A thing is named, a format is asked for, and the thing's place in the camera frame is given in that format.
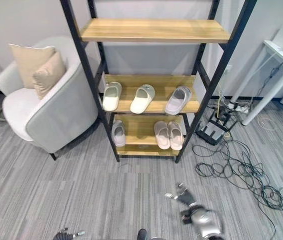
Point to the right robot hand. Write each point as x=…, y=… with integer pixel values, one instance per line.
x=183, y=195

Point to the pale green slipper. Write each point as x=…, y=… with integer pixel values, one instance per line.
x=111, y=96
x=142, y=98

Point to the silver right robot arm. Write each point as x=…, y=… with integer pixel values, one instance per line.
x=202, y=221

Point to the wooden shelf board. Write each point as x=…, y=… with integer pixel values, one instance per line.
x=141, y=130
x=154, y=30
x=156, y=100
x=141, y=150

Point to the black metal shoe rack frame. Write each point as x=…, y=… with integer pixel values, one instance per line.
x=79, y=47

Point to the dark robot foot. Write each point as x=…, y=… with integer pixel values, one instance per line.
x=142, y=234

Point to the white power strip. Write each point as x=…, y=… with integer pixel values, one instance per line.
x=239, y=107

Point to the beige pink slipper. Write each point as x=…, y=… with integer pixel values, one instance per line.
x=176, y=136
x=162, y=135

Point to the beige cushion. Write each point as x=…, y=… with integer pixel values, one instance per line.
x=29, y=62
x=49, y=73

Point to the white desk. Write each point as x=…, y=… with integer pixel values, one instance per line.
x=279, y=67

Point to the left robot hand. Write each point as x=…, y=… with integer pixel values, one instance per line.
x=67, y=234

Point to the light grey armchair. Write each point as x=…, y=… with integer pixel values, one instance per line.
x=56, y=112

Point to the grey slipper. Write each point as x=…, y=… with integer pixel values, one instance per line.
x=177, y=100
x=119, y=133

